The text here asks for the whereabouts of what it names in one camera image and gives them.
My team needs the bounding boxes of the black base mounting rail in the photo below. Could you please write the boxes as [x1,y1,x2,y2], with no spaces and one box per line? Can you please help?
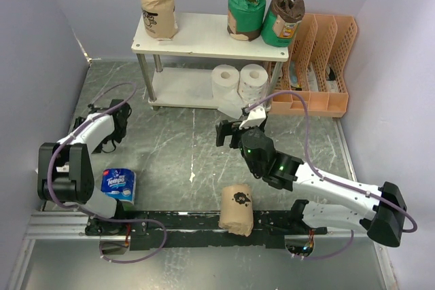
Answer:
[84,211,311,251]

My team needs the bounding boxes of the aluminium frame rail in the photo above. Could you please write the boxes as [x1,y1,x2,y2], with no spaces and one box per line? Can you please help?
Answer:
[26,205,366,251]

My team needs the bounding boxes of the orange plastic file organizer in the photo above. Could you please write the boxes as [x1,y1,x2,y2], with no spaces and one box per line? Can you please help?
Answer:
[271,14,358,118]

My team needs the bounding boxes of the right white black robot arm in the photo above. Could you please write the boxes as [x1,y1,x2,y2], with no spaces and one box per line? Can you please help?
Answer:
[215,120,407,247]

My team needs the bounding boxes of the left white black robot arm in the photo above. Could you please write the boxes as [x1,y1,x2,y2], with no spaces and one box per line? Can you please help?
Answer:
[37,99,131,235]

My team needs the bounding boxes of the beige roll cloud print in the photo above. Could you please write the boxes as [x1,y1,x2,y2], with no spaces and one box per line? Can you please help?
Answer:
[218,184,254,237]

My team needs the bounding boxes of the plain white toilet roll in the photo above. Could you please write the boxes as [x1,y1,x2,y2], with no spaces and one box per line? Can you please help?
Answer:
[211,65,244,119]

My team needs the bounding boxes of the blue Tempo wrapped roll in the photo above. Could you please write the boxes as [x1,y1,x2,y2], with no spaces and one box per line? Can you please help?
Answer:
[101,168,136,205]

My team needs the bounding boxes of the white two-tier shelf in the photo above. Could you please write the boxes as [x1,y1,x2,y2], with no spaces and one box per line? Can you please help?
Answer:
[131,13,290,110]

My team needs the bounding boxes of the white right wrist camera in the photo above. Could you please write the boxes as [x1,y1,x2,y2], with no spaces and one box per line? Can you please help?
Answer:
[239,105,266,130]

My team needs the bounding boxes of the green brown roll orange label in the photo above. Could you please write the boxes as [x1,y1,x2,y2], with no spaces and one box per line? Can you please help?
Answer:
[261,0,305,48]

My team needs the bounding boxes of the white roll pink dots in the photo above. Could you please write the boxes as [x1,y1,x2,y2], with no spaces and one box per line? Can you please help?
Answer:
[238,64,268,103]

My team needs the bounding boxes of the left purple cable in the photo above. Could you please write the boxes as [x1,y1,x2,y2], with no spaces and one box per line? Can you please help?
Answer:
[46,81,168,264]

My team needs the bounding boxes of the beige roll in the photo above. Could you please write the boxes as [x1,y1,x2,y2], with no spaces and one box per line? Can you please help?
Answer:
[141,0,178,39]

